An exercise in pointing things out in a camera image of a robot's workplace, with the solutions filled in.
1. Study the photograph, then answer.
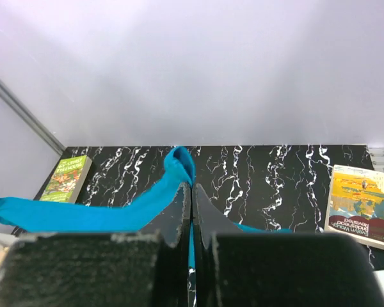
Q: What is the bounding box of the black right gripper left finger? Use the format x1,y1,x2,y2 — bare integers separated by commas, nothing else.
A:
0,184,191,306

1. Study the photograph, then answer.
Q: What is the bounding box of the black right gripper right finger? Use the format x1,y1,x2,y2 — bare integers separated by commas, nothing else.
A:
192,185,384,306

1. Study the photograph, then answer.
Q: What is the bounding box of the blue t-shirt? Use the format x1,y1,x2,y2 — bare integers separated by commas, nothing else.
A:
0,146,292,269

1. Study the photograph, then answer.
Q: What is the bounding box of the green Treehouse paperback book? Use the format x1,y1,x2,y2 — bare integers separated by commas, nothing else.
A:
40,155,92,203

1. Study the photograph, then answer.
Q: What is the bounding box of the Brideshead Revisited paperback book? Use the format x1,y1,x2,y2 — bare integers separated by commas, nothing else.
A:
324,164,384,250

